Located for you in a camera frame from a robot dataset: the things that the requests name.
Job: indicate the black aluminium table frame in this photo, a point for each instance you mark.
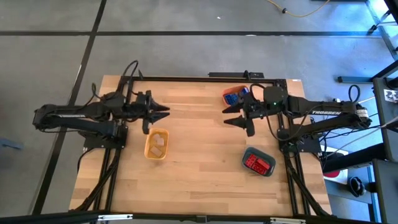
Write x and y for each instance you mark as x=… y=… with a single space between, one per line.
x=202 y=80

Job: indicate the teal plastic bin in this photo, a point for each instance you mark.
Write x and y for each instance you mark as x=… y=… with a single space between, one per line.
x=270 y=155

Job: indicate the light grey shelf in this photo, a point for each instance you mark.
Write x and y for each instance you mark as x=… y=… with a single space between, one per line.
x=342 y=189

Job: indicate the red stool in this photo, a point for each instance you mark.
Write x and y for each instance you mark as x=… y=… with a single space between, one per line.
x=332 y=174

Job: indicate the blue toy brick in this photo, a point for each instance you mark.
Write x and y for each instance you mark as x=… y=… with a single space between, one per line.
x=244 y=91
x=231 y=99

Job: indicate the grey side table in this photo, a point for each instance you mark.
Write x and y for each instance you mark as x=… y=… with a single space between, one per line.
x=385 y=124

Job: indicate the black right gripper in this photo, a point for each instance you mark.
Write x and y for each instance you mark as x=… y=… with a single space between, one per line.
x=256 y=110

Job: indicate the black flat bar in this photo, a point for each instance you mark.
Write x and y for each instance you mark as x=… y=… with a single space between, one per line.
x=230 y=74

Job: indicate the black rig beam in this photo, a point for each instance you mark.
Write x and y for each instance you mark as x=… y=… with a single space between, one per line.
x=46 y=217

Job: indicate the dark floor bar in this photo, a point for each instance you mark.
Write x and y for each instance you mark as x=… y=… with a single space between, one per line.
x=354 y=79

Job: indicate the black rounded device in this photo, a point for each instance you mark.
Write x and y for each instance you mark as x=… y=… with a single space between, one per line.
x=356 y=186

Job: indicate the black diagonal beam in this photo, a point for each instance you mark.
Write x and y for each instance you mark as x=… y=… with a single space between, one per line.
x=354 y=158

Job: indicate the black-white marker tag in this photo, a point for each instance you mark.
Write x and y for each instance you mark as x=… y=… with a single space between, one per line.
x=391 y=95

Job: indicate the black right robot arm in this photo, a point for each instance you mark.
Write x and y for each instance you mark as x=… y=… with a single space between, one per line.
x=298 y=105

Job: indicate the plain wooden block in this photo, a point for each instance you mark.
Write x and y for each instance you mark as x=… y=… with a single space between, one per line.
x=154 y=136
x=155 y=151
x=160 y=141

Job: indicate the grey cabinet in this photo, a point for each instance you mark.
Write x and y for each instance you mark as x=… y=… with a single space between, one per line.
x=385 y=193

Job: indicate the white power strip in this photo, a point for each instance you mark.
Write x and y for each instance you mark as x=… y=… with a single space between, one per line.
x=335 y=100

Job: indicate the metal cart frame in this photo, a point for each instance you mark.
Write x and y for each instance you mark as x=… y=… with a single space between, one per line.
x=387 y=39

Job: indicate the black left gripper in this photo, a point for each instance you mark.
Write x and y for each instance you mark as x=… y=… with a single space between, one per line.
x=140 y=107

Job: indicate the orange plastic bin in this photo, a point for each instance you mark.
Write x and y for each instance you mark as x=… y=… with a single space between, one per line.
x=224 y=92

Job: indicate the yellow plastic bin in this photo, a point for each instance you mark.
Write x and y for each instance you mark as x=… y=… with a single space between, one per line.
x=148 y=137

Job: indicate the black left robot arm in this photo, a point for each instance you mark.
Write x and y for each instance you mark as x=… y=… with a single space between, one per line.
x=71 y=115

